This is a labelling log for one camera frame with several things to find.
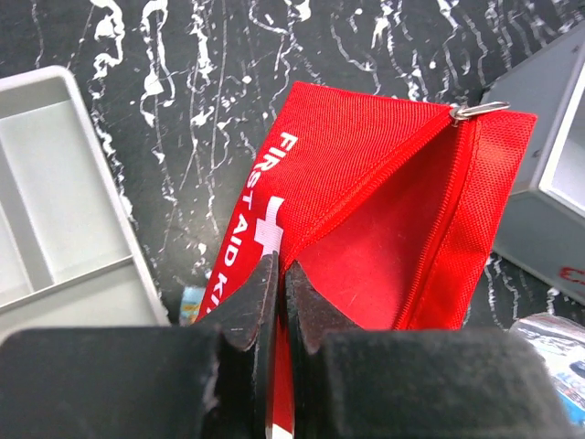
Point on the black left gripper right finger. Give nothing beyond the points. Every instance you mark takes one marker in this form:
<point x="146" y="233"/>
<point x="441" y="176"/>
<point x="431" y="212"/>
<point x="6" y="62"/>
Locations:
<point x="349" y="382"/>

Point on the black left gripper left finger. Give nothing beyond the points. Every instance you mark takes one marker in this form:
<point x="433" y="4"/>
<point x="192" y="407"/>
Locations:
<point x="213" y="379"/>

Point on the red first aid pouch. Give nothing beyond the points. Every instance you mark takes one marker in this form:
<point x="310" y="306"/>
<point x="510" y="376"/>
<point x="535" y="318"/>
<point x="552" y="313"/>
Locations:
<point x="390" y="206"/>

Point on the clear packet with blue print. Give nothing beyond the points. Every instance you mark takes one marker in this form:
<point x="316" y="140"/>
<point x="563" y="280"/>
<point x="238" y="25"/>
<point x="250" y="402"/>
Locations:
<point x="560" y="343"/>

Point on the grey plastic medicine case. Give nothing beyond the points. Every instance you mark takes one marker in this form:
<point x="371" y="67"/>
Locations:
<point x="542" y="230"/>

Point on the blue white wrapper piece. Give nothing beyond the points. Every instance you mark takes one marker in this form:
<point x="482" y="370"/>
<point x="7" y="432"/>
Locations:
<point x="192" y="298"/>

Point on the grey divided plastic tray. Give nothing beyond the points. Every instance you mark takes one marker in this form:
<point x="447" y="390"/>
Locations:
<point x="69" y="257"/>

